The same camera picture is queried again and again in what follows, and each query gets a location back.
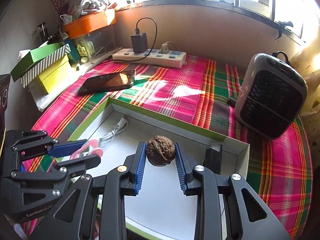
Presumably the black smartphone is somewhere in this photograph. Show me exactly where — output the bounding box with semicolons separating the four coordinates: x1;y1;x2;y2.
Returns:
78;70;136;95

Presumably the grey portable heater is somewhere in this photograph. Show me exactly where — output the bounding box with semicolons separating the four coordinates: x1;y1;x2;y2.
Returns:
234;51;308;140

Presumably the black rectangular device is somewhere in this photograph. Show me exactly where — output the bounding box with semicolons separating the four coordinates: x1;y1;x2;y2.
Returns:
203;144;222;174

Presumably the green white cardboard box tray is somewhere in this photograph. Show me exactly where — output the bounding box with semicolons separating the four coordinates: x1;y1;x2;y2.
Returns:
70;98;249;239

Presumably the white usb cable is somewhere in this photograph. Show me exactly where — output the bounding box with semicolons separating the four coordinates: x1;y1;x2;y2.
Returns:
98;116;129;143

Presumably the cream heart curtain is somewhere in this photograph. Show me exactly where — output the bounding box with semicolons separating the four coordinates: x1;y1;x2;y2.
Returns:
290;24;320;156

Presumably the black charger adapter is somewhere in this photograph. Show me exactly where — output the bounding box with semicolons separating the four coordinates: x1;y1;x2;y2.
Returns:
131;28;148;53

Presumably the white power strip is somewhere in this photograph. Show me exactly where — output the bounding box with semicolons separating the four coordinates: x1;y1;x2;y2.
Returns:
112;49;187;68

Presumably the wrinkled brown walnut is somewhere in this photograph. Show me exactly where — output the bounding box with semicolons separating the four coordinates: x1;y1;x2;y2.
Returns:
146;135;176;167

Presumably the orange storage box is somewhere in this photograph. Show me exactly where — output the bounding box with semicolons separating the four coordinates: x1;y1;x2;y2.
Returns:
62;9;116;39

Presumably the plaid bed cover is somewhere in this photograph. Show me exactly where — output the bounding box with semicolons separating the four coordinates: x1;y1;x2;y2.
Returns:
33;56;313;239

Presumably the black charger cable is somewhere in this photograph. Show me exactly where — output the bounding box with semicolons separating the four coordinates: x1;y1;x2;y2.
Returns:
107;17;158;63

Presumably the black heater plug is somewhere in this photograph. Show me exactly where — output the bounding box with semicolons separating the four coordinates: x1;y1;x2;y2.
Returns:
227;96;236;108

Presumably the green striped box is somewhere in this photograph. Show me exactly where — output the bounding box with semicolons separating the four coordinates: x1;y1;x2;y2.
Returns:
10;43;71;87

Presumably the yellow box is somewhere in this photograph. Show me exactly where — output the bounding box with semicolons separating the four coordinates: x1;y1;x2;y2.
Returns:
35;55;74;94

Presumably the white plug in strip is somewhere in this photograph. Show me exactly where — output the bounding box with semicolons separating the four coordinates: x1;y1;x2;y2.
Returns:
159;41;178;54

